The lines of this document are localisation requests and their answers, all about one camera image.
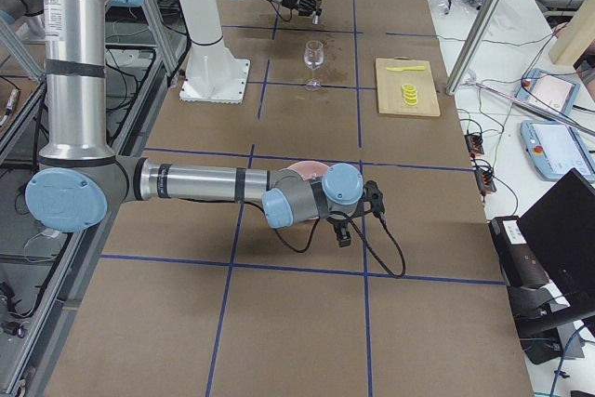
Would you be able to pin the steel double jigger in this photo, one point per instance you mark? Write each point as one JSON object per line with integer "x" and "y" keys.
{"x": 317, "y": 11}

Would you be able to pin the clear wine glass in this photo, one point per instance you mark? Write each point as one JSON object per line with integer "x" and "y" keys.
{"x": 313, "y": 59}

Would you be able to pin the pink bowl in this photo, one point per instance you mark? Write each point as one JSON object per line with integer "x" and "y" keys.
{"x": 309, "y": 169}

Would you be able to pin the lemon slice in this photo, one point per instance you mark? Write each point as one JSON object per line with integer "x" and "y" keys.
{"x": 410, "y": 97}
{"x": 410, "y": 102}
{"x": 410, "y": 93}
{"x": 409, "y": 88}

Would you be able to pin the bamboo cutting board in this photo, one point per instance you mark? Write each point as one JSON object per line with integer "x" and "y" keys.
{"x": 390, "y": 93}

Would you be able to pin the yellow plastic knife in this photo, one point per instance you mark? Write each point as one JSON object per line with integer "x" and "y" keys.
{"x": 400, "y": 69}

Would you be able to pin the black box device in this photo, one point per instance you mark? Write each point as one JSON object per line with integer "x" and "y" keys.
{"x": 518, "y": 261}

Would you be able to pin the metal grabber stick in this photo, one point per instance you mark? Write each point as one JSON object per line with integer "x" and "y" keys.
{"x": 545, "y": 113}

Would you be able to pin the blue teach pendant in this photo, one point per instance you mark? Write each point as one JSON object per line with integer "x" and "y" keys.
{"x": 555, "y": 149}
{"x": 548, "y": 91}

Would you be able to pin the black monitor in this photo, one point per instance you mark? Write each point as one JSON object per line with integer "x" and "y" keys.
{"x": 559, "y": 228}

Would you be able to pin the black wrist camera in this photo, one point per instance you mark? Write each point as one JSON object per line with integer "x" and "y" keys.
{"x": 341, "y": 229}

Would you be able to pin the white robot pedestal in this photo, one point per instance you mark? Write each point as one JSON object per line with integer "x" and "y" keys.
{"x": 212, "y": 73}

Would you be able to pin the aluminium frame post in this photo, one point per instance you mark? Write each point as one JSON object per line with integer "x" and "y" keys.
{"x": 471, "y": 45}

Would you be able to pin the wooden post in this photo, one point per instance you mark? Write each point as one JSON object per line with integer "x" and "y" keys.
{"x": 575, "y": 37}

